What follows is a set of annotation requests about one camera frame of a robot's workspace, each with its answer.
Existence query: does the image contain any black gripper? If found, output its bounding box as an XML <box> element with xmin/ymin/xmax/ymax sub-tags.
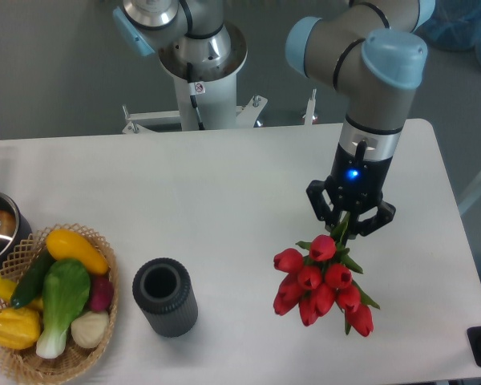
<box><xmin>306</xmin><ymin>144</ymin><xmax>396</xmax><ymax>238</ymax></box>

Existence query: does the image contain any dark grey ribbed vase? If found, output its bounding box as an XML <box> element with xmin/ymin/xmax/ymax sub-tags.
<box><xmin>132</xmin><ymin>257</ymin><xmax>199</xmax><ymax>338</ymax></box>

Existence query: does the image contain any white garlic bulb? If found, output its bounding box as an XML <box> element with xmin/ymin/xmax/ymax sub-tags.
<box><xmin>71</xmin><ymin>311</ymin><xmax>109</xmax><ymax>349</ymax></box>

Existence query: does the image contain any woven wicker basket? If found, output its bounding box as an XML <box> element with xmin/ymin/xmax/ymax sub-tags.
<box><xmin>0</xmin><ymin>224</ymin><xmax>119</xmax><ymax>384</ymax></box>

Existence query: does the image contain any dark green cucumber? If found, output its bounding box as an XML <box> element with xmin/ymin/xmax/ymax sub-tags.
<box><xmin>10</xmin><ymin>249</ymin><xmax>55</xmax><ymax>309</ymax></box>

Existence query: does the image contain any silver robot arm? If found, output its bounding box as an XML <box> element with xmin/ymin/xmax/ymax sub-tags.
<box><xmin>113</xmin><ymin>1</ymin><xmax>435</xmax><ymax>239</ymax></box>

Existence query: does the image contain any purple radish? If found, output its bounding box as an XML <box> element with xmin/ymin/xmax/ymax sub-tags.
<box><xmin>88</xmin><ymin>276</ymin><xmax>114</xmax><ymax>312</ymax></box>

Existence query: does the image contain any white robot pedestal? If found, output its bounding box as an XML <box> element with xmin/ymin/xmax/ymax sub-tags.
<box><xmin>122</xmin><ymin>71</ymin><xmax>268</xmax><ymax>134</ymax></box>

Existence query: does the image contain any yellow bell pepper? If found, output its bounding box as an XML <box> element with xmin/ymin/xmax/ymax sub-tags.
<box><xmin>0</xmin><ymin>308</ymin><xmax>41</xmax><ymax>350</ymax></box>

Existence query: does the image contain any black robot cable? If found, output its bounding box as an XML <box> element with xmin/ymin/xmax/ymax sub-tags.
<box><xmin>185</xmin><ymin>62</ymin><xmax>205</xmax><ymax>131</ymax></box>

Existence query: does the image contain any yellow squash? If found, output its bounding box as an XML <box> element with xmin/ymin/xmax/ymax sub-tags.
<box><xmin>46</xmin><ymin>229</ymin><xmax>109</xmax><ymax>275</ymax></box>

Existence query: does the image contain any red tulip bouquet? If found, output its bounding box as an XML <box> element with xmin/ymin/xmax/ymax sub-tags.
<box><xmin>273</xmin><ymin>214</ymin><xmax>379</xmax><ymax>337</ymax></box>

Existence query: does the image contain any green bok choy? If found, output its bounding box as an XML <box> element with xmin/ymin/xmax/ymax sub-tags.
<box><xmin>36</xmin><ymin>258</ymin><xmax>91</xmax><ymax>359</ymax></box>

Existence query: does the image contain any small yellow gourd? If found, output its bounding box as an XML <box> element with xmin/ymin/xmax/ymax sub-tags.
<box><xmin>0</xmin><ymin>274</ymin><xmax>43</xmax><ymax>312</ymax></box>

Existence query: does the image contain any blue plastic bag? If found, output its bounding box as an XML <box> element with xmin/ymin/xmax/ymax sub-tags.
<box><xmin>419</xmin><ymin>0</ymin><xmax>481</xmax><ymax>66</ymax></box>

